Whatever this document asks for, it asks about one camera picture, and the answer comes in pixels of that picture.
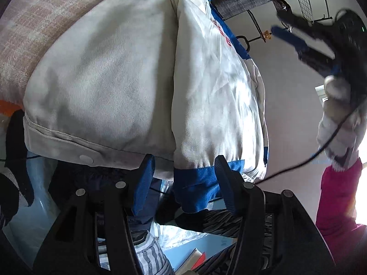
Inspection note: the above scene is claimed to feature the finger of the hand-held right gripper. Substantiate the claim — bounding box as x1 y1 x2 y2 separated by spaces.
277 7 336 55
271 26 342 78

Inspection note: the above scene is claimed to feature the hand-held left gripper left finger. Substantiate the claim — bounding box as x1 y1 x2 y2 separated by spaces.
33 153 157 275

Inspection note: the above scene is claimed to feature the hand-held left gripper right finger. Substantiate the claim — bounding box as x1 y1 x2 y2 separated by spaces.
214 155 336 275

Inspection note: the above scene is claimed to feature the white and blue work jacket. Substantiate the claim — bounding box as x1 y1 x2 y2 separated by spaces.
23 0 270 214

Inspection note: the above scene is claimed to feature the person's right hand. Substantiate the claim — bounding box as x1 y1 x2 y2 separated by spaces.
316 74 365 173

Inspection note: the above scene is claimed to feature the black metal rack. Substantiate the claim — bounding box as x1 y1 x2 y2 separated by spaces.
238 0 333 52

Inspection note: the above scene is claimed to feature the dark navy fleece garment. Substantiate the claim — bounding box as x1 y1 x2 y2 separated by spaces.
49 163 161 230

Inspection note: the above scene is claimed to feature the clear plastic bag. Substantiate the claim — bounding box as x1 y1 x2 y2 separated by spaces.
149 223 216 250

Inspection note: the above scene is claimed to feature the grey striped cloth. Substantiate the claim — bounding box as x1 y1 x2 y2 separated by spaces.
97 229 172 275

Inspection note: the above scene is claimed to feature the red book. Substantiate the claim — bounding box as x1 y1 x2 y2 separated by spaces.
175 248 207 274

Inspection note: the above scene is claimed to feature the light blue plastic bin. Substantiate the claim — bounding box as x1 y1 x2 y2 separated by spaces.
6 157 59 264

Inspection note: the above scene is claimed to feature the orange patterned bed sheet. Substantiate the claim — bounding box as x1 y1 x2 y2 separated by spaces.
0 100 24 116

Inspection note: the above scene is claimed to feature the pink plaid blanket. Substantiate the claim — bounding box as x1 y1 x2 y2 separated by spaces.
0 0 138 109

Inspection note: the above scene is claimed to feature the black wire grid panel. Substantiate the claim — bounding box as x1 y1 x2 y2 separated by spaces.
297 0 315 21

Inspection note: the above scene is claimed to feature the black cable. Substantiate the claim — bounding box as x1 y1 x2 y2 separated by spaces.
254 106 356 185

